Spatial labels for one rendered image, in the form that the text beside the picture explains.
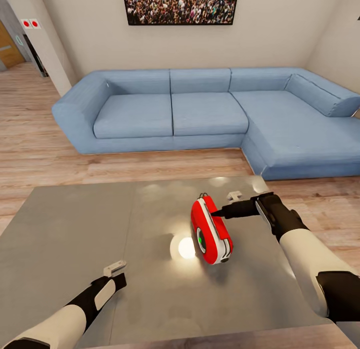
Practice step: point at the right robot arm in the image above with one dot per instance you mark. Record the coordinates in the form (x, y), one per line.
(329, 285)

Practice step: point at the sofa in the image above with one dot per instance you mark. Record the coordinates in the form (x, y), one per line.
(289, 122)

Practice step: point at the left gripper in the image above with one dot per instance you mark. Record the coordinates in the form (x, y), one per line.
(120, 281)

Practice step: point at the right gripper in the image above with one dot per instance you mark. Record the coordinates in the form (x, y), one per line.
(234, 210)

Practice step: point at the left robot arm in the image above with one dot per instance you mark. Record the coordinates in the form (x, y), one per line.
(65, 328)

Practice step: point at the door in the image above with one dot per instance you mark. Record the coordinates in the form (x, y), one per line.
(9, 53)

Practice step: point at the radio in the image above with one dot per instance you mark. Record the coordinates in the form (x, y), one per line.
(213, 238)

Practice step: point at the standing mirror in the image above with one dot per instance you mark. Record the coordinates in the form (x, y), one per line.
(22, 37)

